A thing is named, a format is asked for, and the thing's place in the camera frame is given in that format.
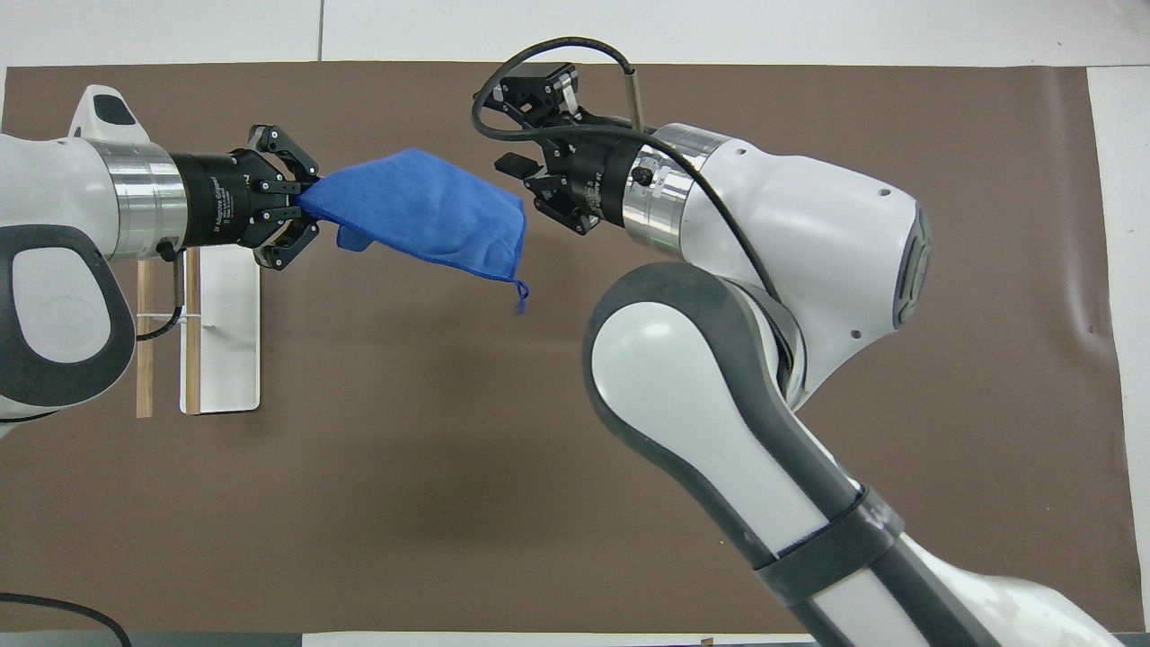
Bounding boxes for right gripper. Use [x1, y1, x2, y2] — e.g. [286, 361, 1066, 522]
[490, 64, 650, 237]

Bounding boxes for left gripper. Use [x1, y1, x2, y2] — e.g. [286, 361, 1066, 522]
[170, 124, 322, 271]

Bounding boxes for blue towel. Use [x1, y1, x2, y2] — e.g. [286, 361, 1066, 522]
[296, 147, 532, 315]

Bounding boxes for white wooden towel rack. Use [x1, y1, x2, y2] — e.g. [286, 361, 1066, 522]
[136, 244, 262, 420]

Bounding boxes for black cable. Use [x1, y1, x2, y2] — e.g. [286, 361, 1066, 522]
[470, 36, 801, 387]
[135, 235, 186, 343]
[0, 591, 133, 647]

